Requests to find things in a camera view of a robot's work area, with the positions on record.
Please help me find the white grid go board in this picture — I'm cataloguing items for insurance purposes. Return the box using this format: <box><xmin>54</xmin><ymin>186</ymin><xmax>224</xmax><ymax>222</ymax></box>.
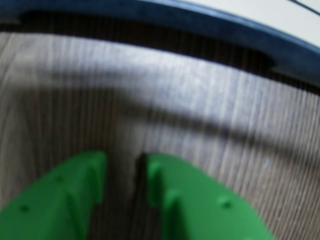
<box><xmin>0</xmin><ymin>0</ymin><xmax>320</xmax><ymax>88</ymax></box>

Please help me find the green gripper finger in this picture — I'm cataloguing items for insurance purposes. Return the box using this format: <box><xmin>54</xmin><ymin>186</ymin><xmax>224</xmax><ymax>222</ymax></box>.
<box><xmin>0</xmin><ymin>150</ymin><xmax>109</xmax><ymax>240</ymax></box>
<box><xmin>146</xmin><ymin>153</ymin><xmax>276</xmax><ymax>240</ymax></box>

